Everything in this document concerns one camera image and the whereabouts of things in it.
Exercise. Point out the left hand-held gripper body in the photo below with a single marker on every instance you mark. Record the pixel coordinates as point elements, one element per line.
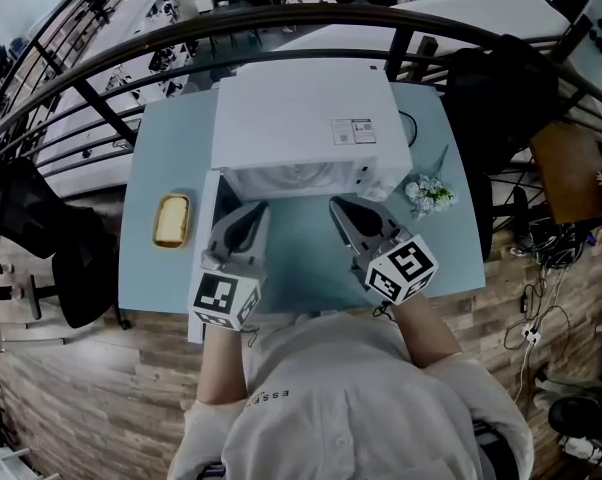
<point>226,288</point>

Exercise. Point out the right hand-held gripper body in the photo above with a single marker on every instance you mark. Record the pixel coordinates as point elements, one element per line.
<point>401,268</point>

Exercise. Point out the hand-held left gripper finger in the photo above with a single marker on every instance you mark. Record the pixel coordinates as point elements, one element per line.
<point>261,238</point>
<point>231,220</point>

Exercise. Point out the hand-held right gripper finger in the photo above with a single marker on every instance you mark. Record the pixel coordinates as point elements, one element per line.
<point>342,223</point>
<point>381,215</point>

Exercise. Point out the white microwave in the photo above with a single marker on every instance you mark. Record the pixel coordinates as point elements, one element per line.
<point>301,118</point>

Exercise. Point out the person's right forearm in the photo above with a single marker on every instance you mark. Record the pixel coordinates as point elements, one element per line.
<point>423,330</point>

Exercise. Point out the person's left forearm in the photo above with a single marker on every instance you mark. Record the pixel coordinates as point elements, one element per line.
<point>222,368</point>

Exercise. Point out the white flower bouquet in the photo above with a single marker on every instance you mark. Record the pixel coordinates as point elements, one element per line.
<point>431,193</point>

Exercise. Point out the yellow bread loaf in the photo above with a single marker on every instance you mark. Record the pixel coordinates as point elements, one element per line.
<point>173,220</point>

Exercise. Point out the white power strip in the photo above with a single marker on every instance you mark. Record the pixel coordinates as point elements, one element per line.
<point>532,335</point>

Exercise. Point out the person's white shirt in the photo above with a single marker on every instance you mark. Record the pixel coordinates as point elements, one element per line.
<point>351,408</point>

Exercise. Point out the black chair with jacket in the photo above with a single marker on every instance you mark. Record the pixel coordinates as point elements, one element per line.
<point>496,93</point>

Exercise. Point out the brown wooden side table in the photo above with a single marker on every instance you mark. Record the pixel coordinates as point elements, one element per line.
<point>568,168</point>

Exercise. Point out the black mesh office chair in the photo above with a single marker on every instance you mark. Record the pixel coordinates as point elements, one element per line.
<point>36,218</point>

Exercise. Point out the black seat chair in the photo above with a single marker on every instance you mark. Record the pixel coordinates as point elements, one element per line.
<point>491,448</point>

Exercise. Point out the black metal railing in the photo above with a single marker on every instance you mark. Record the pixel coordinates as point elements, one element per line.
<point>291,20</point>

